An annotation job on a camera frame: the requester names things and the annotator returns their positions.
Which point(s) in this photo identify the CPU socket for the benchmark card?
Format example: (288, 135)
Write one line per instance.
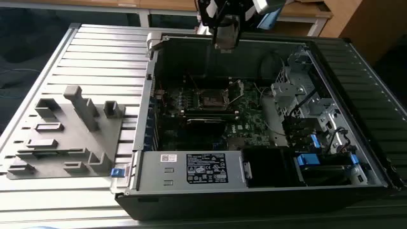
(213, 100)

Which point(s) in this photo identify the green motherboard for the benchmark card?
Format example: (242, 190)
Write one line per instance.
(254, 120)

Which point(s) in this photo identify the black graphics card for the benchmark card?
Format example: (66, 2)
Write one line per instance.
(205, 131)

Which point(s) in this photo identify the silver chipset heatsink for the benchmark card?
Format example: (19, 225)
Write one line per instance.
(237, 142)

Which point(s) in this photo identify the wooden cabinet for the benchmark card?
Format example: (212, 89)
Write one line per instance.
(376, 23)

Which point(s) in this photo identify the blue plastic latch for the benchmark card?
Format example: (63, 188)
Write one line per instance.
(314, 141)

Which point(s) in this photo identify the blue disk carrier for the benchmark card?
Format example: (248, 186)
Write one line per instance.
(308, 159)

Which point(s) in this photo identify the silver power supply unit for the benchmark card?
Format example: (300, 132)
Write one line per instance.
(153, 171)

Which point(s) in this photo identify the black office chair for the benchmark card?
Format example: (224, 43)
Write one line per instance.
(17, 45)

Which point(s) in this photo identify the grey parts rack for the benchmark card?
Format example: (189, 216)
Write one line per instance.
(73, 143)

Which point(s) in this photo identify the blue plastic clip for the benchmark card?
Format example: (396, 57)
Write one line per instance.
(118, 173)

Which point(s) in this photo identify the black PC case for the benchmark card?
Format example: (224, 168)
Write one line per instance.
(222, 207)

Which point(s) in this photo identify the silver metal bracket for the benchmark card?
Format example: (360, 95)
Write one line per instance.
(286, 91)

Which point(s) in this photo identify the wooden desk white frame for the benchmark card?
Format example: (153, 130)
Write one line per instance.
(95, 3)

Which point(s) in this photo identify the black plastic bracket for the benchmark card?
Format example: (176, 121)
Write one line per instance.
(301, 128)

